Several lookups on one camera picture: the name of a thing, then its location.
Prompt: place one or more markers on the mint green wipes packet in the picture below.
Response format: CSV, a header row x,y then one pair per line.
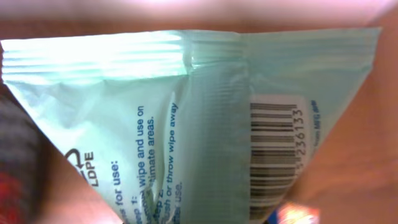
x,y
189,126

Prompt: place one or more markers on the colourful tissue multipack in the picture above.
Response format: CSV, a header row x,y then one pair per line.
x,y
294,213

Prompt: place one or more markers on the orange pasta package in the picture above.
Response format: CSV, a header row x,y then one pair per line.
x,y
15,203

